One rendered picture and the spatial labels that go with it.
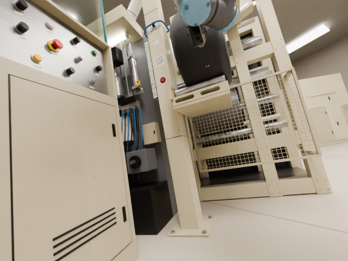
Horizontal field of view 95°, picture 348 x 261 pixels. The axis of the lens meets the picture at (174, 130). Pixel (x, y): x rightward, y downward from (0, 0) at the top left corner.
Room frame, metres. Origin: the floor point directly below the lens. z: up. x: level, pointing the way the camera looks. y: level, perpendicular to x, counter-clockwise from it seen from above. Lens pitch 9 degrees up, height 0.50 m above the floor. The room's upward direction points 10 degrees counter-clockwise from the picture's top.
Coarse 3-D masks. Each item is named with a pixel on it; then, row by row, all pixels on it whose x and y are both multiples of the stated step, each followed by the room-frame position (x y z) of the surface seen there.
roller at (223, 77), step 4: (220, 76) 0.91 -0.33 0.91; (224, 76) 0.90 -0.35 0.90; (208, 80) 0.94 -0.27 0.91; (212, 80) 0.93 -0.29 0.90; (216, 80) 0.92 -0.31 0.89; (220, 80) 0.92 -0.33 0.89; (224, 80) 0.91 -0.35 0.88; (196, 84) 0.96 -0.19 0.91; (200, 84) 0.95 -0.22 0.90; (204, 84) 0.95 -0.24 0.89; (208, 84) 0.94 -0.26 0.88; (212, 84) 0.94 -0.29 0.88; (184, 88) 0.99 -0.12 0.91; (188, 88) 0.98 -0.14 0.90; (192, 88) 0.97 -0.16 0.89; (196, 88) 0.97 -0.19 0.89; (200, 88) 0.97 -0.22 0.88; (176, 92) 1.01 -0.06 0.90; (180, 92) 1.00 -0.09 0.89; (184, 92) 1.00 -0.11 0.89; (188, 92) 1.00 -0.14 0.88; (176, 96) 1.03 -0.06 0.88
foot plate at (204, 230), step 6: (204, 216) 1.28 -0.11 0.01; (210, 216) 1.24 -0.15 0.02; (204, 222) 1.18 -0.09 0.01; (210, 222) 1.17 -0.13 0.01; (174, 228) 1.17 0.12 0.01; (180, 228) 1.16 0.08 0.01; (204, 228) 1.10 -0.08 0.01; (210, 228) 1.08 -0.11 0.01; (168, 234) 1.11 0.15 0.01; (174, 234) 1.09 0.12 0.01; (180, 234) 1.08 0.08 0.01; (186, 234) 1.07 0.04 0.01; (192, 234) 1.05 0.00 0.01; (198, 234) 1.04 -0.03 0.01; (204, 234) 1.03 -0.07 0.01
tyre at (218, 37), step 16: (176, 16) 0.87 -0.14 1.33; (176, 32) 0.85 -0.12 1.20; (208, 32) 0.79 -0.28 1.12; (176, 48) 0.87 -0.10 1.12; (192, 48) 0.84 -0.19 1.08; (208, 48) 0.82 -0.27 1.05; (224, 48) 0.84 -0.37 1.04; (192, 64) 0.89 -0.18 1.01; (224, 64) 0.88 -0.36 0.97; (192, 80) 0.97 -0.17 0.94
